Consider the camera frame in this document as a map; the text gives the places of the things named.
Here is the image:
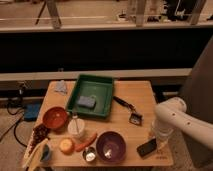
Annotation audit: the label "dark red grapes bunch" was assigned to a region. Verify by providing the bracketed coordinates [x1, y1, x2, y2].
[29, 124, 50, 153]

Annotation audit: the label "blue small cup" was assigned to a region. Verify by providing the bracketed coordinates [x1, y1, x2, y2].
[40, 144, 51, 162]

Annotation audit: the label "green plastic tray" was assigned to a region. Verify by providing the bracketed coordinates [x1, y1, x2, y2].
[66, 74, 114, 119]

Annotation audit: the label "blue box on floor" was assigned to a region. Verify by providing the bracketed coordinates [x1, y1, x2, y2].
[24, 103, 41, 121]

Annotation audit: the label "black floor cables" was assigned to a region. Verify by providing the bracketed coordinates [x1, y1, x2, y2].
[0, 81, 29, 148]

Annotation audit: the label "yellow banana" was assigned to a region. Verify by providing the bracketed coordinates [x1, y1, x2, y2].
[22, 138, 48, 168]

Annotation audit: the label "purple bowl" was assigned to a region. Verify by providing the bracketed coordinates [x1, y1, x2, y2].
[96, 131, 126, 164]

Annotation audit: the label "yellow round fruit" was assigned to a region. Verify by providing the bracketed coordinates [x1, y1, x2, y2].
[59, 138, 74, 155]

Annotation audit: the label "blue sponge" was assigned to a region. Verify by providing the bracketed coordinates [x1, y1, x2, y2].
[77, 96, 96, 108]

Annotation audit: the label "black handled brush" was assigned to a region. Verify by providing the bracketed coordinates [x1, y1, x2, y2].
[113, 96, 143, 126]

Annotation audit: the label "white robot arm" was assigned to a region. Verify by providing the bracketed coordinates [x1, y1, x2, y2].
[151, 97, 213, 150]

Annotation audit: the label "metal measuring cup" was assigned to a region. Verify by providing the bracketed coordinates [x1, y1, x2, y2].
[83, 147, 96, 162]

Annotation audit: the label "light blue crumpled cloth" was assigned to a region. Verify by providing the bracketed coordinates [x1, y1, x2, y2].
[54, 80, 67, 95]

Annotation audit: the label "orange carrot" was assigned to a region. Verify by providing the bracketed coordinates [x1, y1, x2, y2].
[75, 133, 98, 152]

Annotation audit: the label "black eraser block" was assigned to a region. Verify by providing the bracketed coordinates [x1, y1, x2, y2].
[137, 139, 157, 157]

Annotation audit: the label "red bowl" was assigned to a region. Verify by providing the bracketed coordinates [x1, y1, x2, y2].
[42, 107, 68, 130]

